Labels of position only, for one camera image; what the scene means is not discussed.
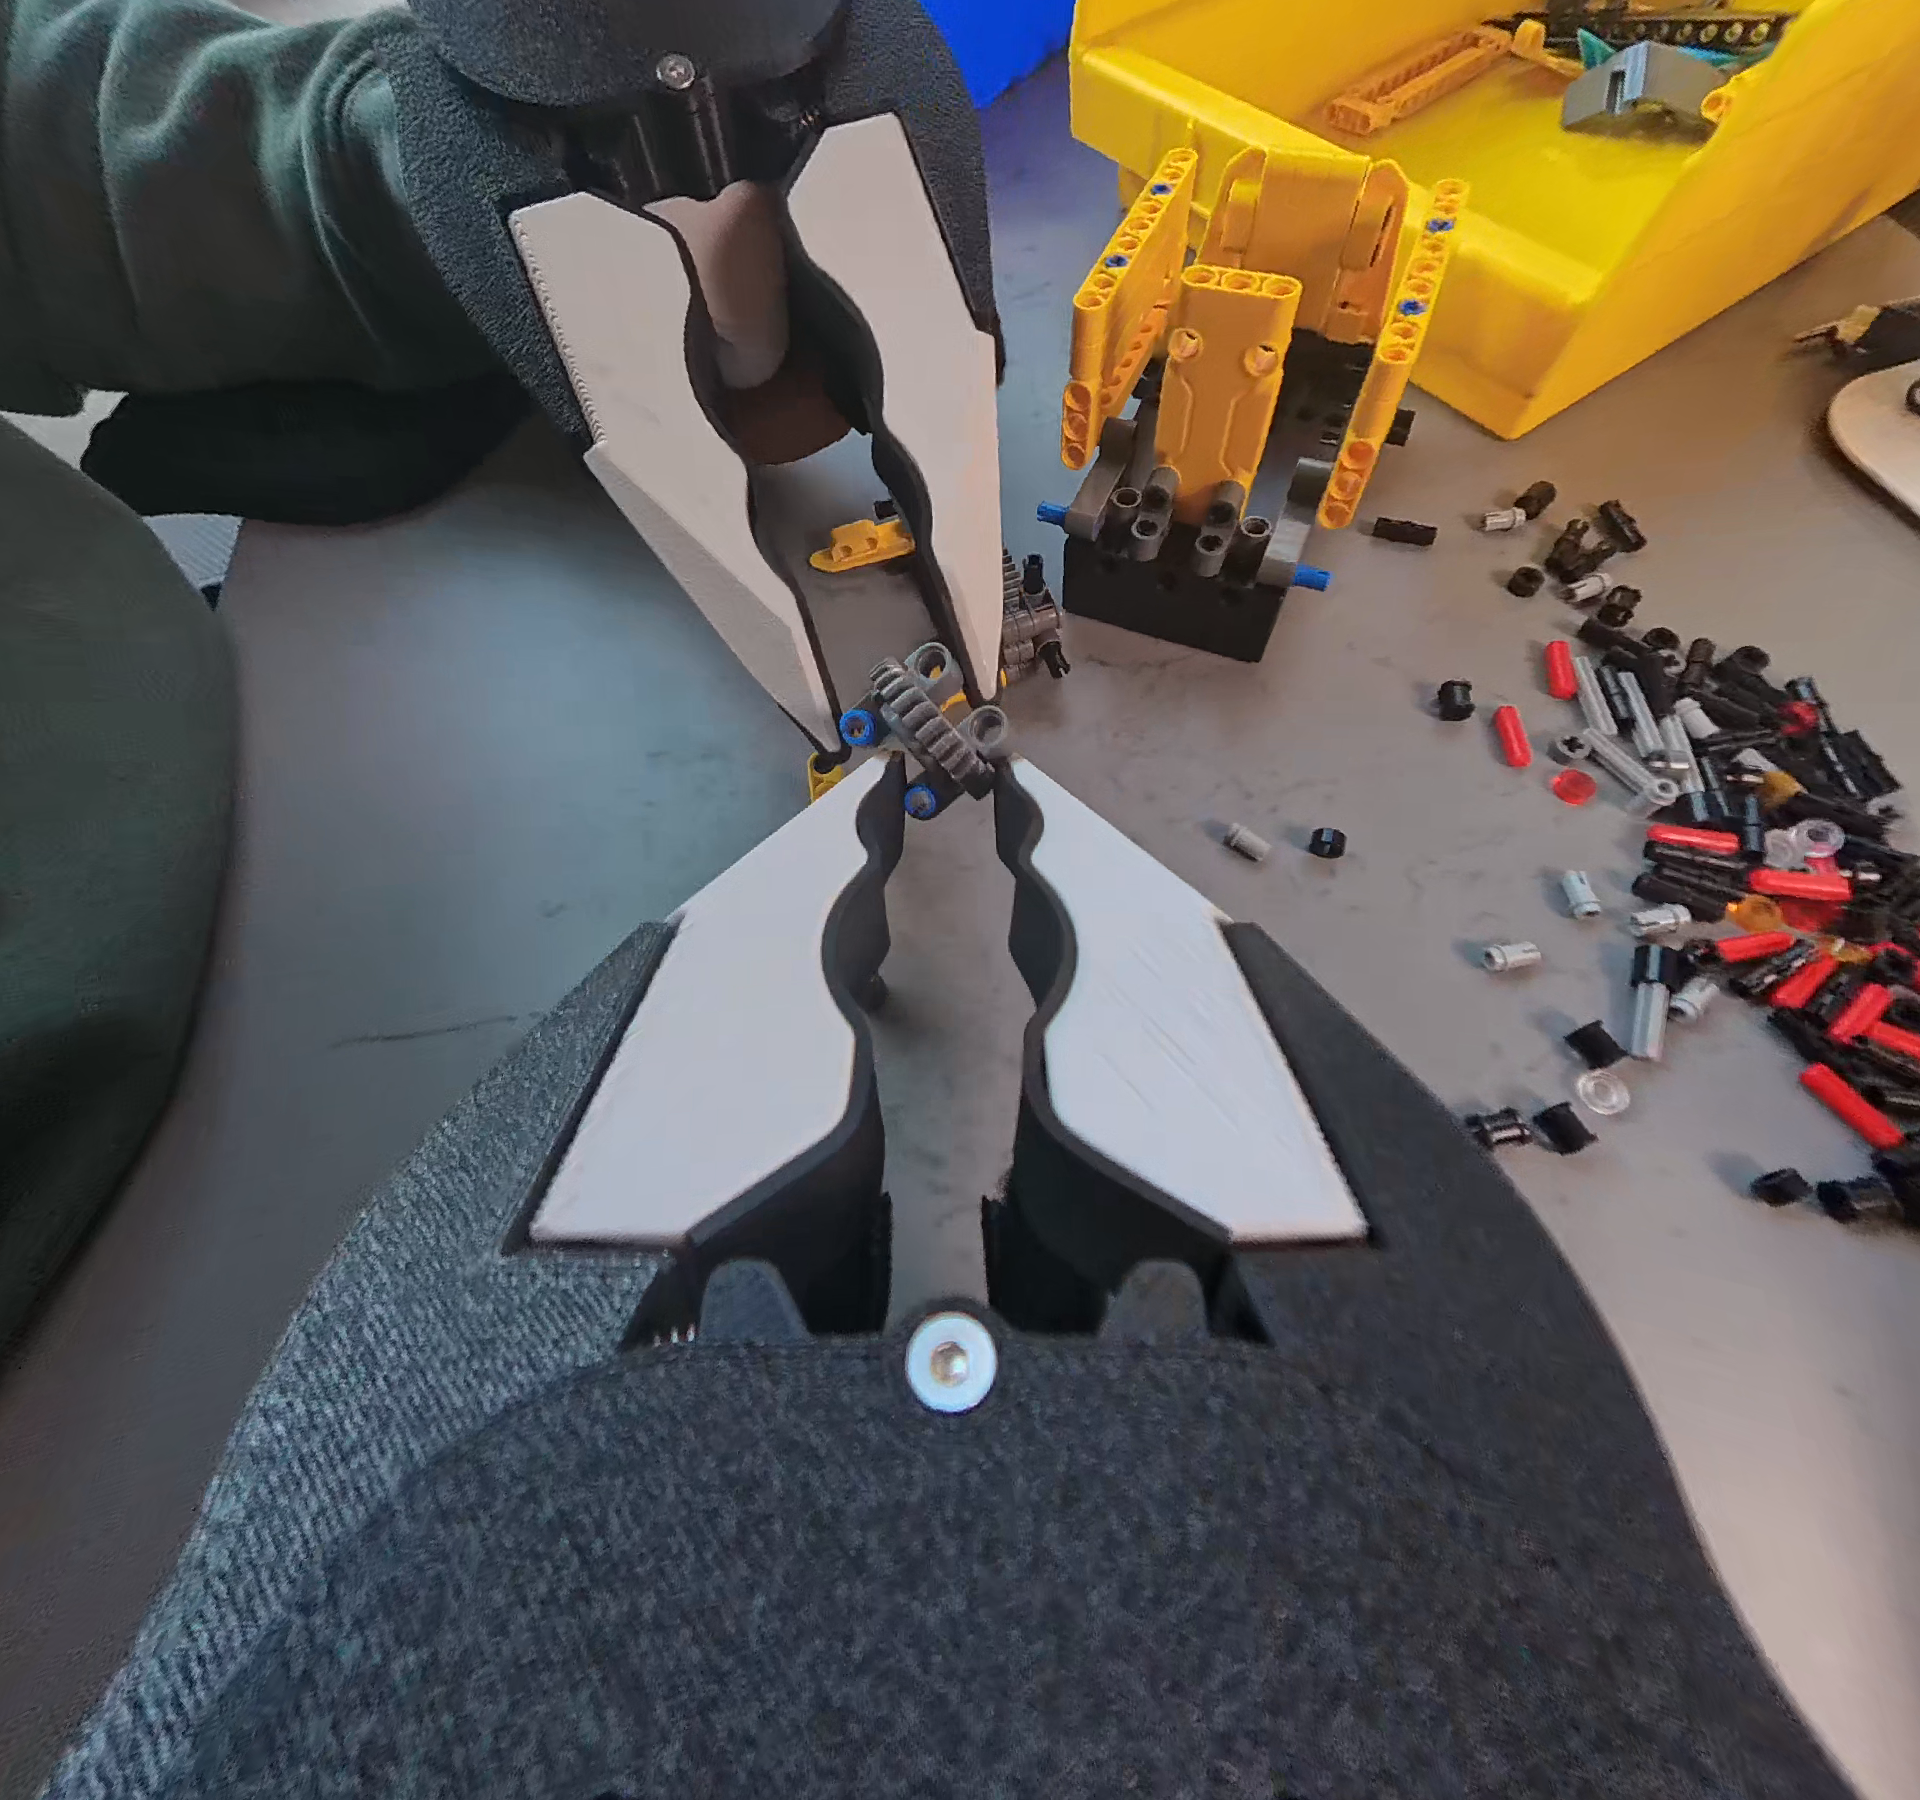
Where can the pile of small lego pieces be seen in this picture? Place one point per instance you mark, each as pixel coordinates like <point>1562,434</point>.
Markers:
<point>1769,842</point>

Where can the person's left forearm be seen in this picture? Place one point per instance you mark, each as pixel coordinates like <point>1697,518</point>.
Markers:
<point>195,211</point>

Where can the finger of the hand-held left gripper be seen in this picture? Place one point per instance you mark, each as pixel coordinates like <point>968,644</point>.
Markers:
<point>631,361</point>
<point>933,330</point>

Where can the person's left hand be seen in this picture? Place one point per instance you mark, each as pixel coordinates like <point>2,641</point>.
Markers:
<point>764,376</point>

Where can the large yellow black lego model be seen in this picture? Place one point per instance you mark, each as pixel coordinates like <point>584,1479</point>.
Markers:
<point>1186,599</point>

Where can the black lego axle connector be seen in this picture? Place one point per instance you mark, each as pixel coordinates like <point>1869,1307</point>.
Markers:
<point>1404,528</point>

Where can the grey lego gear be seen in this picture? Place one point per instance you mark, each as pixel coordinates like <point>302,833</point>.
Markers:
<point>939,720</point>

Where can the book stand with white base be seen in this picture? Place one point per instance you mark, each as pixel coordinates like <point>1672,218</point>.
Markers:
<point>1884,443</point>

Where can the yellow lego beam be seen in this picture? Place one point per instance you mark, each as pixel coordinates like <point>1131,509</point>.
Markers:
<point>827,775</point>

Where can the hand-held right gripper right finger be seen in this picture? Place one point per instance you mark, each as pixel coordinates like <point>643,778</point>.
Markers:
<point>1199,1079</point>

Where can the small grey lego bush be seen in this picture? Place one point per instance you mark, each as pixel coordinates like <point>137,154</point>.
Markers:
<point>1246,842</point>

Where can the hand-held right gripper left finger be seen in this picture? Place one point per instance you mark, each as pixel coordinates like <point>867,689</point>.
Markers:
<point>691,1079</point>

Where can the small grey lego pin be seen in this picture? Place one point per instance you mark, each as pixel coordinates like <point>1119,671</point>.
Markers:
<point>1514,956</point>

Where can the heap of large lego parts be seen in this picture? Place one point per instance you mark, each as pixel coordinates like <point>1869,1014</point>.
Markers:
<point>1620,76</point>

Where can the yellow grey lego claw assembly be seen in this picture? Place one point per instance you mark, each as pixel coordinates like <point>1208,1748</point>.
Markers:
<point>862,543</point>

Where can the yellow bin with large parts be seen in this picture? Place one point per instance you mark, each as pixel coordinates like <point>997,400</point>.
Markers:
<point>1577,269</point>

